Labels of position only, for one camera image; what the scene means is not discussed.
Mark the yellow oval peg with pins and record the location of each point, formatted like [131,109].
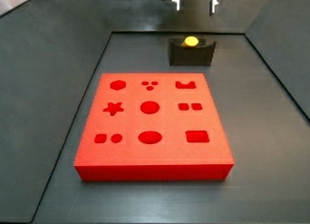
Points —
[191,41]

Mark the black curved fixture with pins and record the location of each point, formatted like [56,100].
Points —
[190,56]

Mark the red shape sorter block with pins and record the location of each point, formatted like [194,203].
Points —
[152,129]

